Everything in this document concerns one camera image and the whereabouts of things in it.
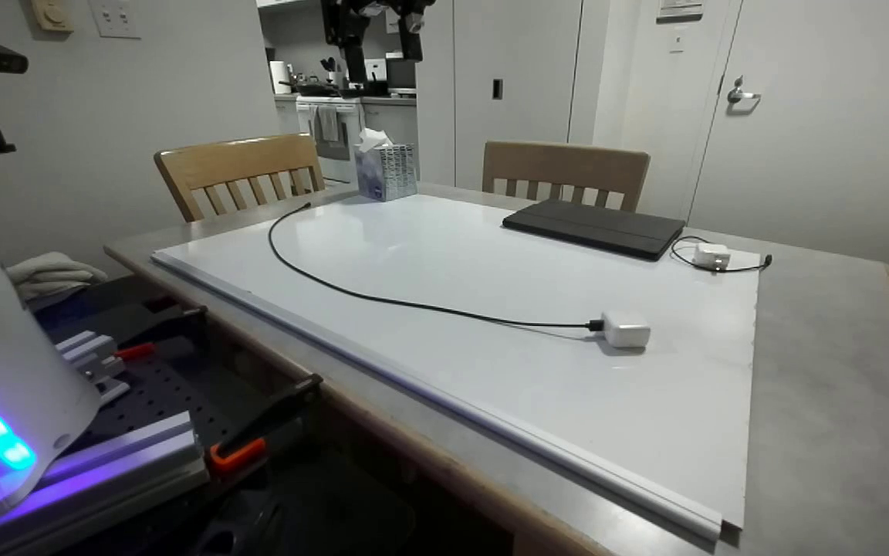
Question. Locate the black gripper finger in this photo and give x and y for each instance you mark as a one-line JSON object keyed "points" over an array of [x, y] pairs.
{"points": [[351, 32], [414, 18]]}

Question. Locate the white robot base blue light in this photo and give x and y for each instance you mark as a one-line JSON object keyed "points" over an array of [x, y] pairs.
{"points": [[2, 360]]}

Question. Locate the microwave oven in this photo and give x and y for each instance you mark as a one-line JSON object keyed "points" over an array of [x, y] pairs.
{"points": [[386, 75]]}

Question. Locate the white kitchen stove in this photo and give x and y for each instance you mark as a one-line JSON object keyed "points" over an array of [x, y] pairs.
{"points": [[330, 124]]}

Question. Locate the black door latch plate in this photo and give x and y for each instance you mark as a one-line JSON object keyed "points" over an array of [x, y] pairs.
{"points": [[498, 88]]}

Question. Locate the purple grey tissue box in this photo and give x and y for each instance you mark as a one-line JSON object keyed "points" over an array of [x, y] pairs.
{"points": [[386, 174]]}

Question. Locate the light wooden slat-back chair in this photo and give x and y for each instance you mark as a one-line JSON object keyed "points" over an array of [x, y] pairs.
{"points": [[568, 160], [238, 158]]}

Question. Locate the white door sign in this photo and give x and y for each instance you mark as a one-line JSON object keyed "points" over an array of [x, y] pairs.
{"points": [[679, 11]]}

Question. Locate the black closed laptop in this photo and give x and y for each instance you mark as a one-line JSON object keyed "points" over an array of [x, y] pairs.
{"points": [[594, 227]]}

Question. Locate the white whiteboard sheet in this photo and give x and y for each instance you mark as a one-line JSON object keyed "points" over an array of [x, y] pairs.
{"points": [[465, 360]]}

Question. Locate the white folded cloth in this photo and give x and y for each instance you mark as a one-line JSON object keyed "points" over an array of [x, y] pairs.
{"points": [[47, 275]]}

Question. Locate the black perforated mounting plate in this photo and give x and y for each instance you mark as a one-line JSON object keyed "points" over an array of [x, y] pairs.
{"points": [[172, 396]]}

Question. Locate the white wall outlet plate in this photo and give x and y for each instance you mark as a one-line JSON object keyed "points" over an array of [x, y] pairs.
{"points": [[114, 15]]}

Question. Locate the beige round wall thermostat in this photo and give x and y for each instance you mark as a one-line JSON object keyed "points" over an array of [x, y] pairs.
{"points": [[50, 14]]}

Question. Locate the silver metal bracket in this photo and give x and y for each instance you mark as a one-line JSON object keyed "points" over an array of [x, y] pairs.
{"points": [[91, 355]]}

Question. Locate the aluminium profile rail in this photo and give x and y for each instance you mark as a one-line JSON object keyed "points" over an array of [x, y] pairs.
{"points": [[126, 464]]}

